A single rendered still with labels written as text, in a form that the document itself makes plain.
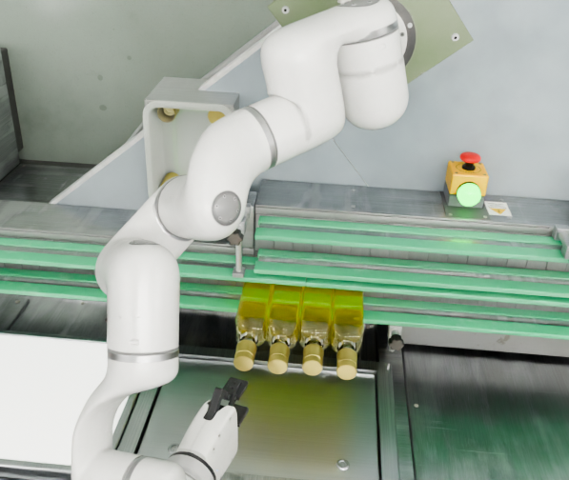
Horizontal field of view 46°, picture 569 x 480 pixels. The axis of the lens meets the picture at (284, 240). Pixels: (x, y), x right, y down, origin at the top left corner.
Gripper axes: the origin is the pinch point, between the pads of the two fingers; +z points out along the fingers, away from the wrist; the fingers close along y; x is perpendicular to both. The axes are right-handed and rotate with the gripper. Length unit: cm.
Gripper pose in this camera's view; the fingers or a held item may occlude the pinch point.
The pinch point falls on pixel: (234, 401)
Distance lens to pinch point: 108.7
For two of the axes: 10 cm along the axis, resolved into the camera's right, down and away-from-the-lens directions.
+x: -9.4, -1.9, 2.9
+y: 0.2, -8.7, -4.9
